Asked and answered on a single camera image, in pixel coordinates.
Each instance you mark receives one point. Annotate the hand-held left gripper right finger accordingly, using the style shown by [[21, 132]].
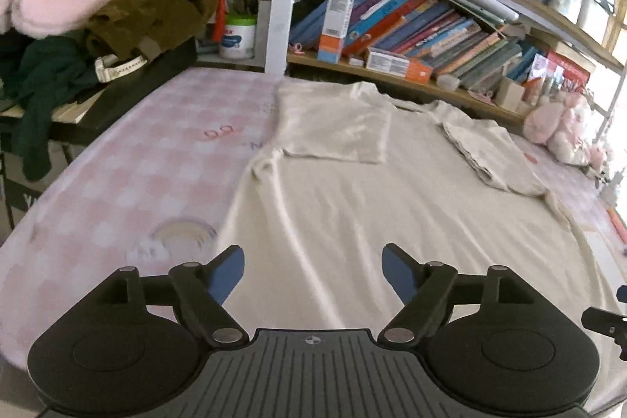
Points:
[[397, 273]]

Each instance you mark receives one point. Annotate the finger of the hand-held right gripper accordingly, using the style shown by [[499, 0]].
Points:
[[605, 325], [622, 294]]

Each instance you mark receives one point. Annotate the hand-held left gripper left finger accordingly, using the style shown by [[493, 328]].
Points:
[[226, 273]]

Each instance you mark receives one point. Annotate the cream t-shirt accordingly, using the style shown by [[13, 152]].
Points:
[[372, 202]]

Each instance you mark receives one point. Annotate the white pink plush rabbit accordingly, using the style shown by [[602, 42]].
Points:
[[558, 126]]

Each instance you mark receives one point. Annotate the small white charger box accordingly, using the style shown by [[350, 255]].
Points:
[[447, 82]]

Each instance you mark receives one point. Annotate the black chair back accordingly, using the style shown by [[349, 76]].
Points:
[[147, 80]]

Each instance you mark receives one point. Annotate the flat white orange box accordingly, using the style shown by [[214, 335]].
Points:
[[397, 64]]

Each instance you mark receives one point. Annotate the beige pen holder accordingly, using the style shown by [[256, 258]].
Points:
[[509, 95]]

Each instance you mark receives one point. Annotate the red book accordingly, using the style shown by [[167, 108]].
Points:
[[570, 68]]

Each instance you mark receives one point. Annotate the white wristwatch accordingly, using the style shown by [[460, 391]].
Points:
[[117, 68]]

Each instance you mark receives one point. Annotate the white tin with green lid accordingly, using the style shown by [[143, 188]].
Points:
[[237, 38]]

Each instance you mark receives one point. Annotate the row of colourful books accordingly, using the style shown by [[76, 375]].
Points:
[[431, 38]]

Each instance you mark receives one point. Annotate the tall white orange box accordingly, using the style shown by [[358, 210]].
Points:
[[335, 28]]

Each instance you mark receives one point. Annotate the dark green garment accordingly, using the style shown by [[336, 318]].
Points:
[[44, 90]]

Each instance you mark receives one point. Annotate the red pen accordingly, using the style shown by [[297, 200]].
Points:
[[220, 14]]

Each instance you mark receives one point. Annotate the olive brown jacket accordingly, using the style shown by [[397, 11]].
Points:
[[152, 11]]

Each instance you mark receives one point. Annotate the pink fluffy hat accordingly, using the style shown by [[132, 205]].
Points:
[[54, 1]]

